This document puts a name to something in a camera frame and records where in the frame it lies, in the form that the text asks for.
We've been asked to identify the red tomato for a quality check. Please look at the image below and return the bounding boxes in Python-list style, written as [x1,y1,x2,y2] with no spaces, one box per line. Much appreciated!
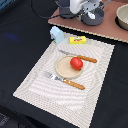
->
[70,57,83,70]

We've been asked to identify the yellow butter box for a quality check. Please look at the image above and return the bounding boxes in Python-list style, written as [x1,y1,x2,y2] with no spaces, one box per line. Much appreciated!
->
[69,36,86,44]

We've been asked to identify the light blue cup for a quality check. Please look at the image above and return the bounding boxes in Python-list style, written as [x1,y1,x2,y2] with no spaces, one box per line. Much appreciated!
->
[50,26,64,43]

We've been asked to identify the white salt shaker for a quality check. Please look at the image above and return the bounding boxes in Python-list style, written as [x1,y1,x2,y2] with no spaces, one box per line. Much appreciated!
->
[87,12,96,19]

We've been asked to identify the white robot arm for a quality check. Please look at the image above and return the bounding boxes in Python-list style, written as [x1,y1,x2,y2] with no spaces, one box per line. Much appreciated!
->
[70,0,100,14]

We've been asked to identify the round wooden plate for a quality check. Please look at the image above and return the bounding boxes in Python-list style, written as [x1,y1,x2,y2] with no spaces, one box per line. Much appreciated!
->
[55,55,83,79]

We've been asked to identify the beige woven placemat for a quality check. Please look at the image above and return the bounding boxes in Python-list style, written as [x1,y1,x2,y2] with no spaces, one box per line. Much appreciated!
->
[13,33,114,128]

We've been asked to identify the tall grey pot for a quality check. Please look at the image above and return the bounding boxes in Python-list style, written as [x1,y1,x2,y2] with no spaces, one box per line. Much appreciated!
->
[55,0,76,19]

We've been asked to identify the brown stove board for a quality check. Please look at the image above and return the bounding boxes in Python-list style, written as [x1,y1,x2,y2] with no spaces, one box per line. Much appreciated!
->
[49,1,128,43]

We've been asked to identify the cream bowl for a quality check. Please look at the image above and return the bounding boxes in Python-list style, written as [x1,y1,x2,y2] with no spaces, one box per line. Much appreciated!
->
[116,4,128,30]

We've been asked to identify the knife with wooden handle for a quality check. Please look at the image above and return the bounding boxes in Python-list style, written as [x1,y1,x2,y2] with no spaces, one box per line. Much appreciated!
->
[58,49,97,63]

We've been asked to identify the fork with wooden handle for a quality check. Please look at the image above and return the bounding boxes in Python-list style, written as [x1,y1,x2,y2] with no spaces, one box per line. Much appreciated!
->
[44,72,85,90]

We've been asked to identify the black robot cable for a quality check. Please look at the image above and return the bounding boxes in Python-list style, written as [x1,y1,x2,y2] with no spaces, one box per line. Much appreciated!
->
[30,0,73,20]

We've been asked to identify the grey saucepan with handle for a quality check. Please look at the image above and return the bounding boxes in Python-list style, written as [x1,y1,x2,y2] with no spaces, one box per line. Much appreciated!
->
[81,0,111,26]

